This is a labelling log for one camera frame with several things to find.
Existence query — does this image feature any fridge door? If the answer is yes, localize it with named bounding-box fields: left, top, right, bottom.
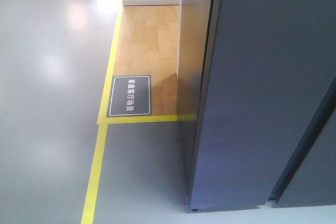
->
left=190, top=0, right=335, bottom=211

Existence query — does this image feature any grey fridge body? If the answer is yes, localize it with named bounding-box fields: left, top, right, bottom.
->
left=176, top=0, right=335, bottom=212

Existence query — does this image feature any dark blue floor sign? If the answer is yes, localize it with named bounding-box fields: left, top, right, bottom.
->
left=107, top=75, right=152, bottom=118

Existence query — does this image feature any yellow floor tape line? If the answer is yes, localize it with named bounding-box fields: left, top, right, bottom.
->
left=0, top=0, right=196, bottom=224

